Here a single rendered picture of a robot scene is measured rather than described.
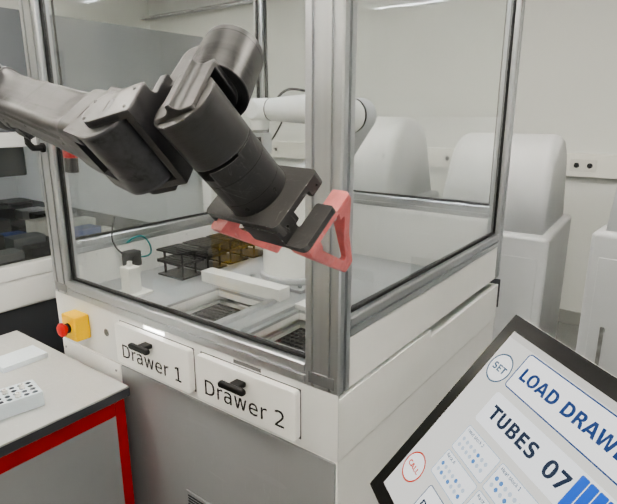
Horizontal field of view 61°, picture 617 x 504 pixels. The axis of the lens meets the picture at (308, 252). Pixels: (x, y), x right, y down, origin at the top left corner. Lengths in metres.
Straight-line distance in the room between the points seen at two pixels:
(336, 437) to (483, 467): 0.45
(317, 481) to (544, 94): 3.33
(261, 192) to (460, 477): 0.42
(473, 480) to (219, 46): 0.53
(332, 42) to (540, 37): 3.26
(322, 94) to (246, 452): 0.80
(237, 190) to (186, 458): 1.11
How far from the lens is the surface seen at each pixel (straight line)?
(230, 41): 0.47
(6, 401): 1.48
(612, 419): 0.62
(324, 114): 0.91
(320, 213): 0.44
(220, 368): 1.20
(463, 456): 0.70
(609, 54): 4.00
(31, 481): 1.49
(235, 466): 1.33
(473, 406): 0.73
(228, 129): 0.41
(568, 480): 0.61
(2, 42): 2.03
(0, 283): 2.06
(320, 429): 1.09
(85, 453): 1.54
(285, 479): 1.23
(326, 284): 0.95
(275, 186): 0.45
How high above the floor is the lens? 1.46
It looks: 15 degrees down
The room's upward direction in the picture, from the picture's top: straight up
